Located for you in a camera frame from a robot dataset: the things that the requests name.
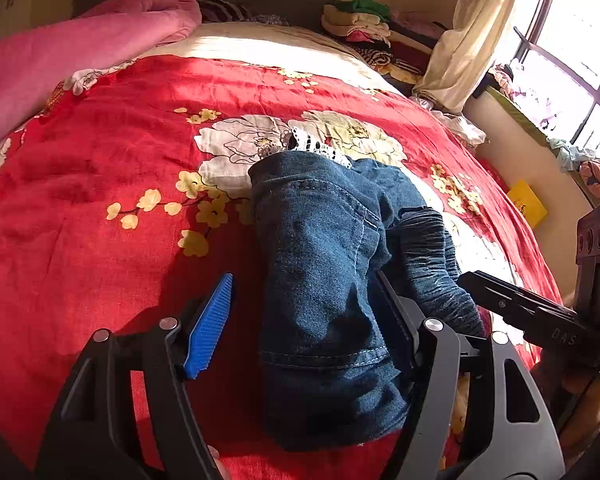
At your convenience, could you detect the blue denim pants lace hem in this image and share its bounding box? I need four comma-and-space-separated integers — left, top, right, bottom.
247, 127, 487, 454

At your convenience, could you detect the striped pillow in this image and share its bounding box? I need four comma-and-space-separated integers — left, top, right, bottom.
189, 0, 292, 27

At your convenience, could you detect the light blue cloth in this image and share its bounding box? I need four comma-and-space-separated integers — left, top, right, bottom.
549, 136, 597, 172

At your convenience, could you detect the white crumpled cloth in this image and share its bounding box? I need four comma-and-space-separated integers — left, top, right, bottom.
414, 94, 487, 147

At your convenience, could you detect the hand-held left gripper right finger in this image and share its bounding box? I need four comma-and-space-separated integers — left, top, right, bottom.
375, 270, 567, 480

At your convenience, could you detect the red floral blanket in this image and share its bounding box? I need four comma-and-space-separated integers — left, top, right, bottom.
0, 22, 567, 480

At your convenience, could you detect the green windowsill mat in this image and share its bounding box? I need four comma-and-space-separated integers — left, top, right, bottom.
484, 84, 600, 207

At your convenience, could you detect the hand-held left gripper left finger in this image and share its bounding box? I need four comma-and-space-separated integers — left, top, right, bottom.
34, 272, 236, 480

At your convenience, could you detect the cream curtain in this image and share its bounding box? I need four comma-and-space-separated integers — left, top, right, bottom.
411, 0, 532, 114

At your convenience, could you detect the pink floral cloth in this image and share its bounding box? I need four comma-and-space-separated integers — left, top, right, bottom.
491, 61, 557, 132

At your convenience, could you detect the pile of folded clothes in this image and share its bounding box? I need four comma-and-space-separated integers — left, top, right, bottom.
321, 0, 449, 84

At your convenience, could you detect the barred window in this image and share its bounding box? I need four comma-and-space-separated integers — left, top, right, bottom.
495, 0, 600, 162

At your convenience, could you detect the yellow box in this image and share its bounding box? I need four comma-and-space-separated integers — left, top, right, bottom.
507, 178, 550, 229

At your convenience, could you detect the pink blanket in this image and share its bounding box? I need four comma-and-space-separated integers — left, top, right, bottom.
0, 0, 204, 162

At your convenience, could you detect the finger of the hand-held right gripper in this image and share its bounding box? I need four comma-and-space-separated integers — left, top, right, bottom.
457, 270, 577, 332

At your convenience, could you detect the person's right hand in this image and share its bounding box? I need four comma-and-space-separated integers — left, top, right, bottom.
560, 372, 600, 457

